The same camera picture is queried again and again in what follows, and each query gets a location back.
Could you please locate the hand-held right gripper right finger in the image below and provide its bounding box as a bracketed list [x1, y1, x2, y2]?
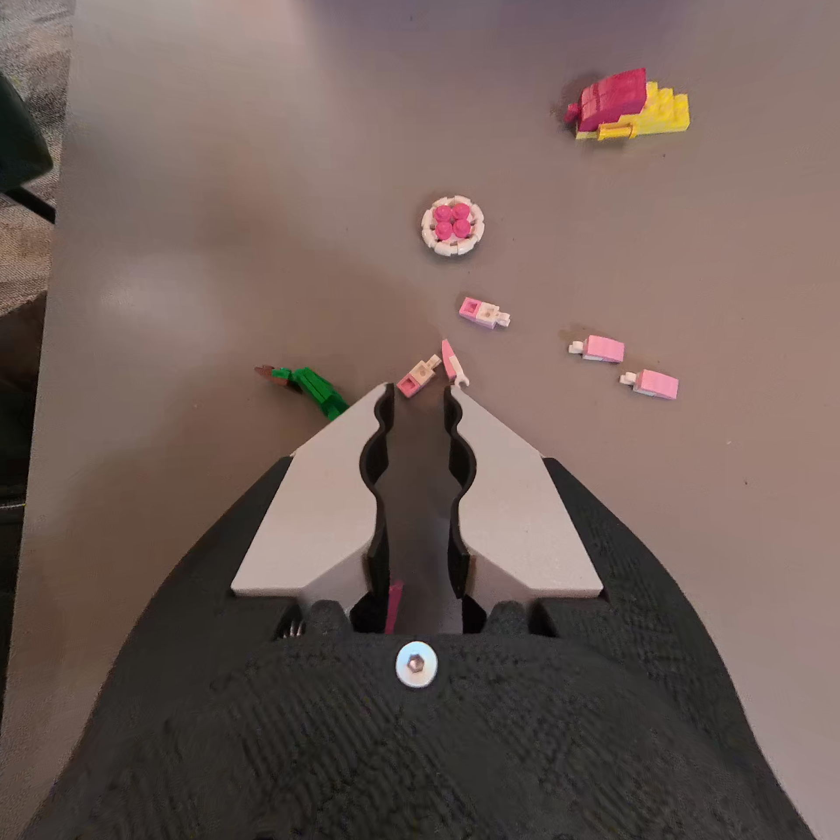
[444, 385, 605, 614]

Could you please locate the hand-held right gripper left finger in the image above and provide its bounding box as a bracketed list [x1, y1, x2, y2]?
[230, 382, 396, 614]

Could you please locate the green lego stem assembly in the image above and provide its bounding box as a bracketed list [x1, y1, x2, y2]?
[254, 364, 350, 421]

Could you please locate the pink lego brick with clip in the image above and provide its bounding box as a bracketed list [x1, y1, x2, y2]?
[395, 353, 442, 399]

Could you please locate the thin pink lego piece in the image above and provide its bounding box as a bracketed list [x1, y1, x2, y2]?
[440, 338, 471, 387]

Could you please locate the pink lego slope with clip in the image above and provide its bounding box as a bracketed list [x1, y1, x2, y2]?
[567, 334, 626, 364]
[619, 368, 680, 400]

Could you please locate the pink white lego clip piece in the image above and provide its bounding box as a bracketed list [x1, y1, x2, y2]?
[457, 296, 512, 329]

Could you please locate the round white magenta lego flower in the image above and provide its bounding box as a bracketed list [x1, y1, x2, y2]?
[420, 195, 487, 257]

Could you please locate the magenta yellow lego assembly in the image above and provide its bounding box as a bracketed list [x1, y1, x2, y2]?
[563, 67, 690, 143]

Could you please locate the black chair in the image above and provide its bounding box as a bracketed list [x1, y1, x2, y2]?
[0, 69, 57, 227]

